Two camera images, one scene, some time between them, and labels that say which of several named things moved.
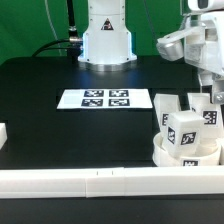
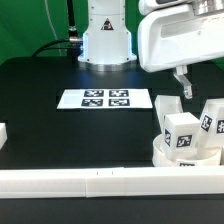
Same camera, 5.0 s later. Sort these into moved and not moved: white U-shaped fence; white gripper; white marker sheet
Moved: white gripper
Not moved: white marker sheet; white U-shaped fence
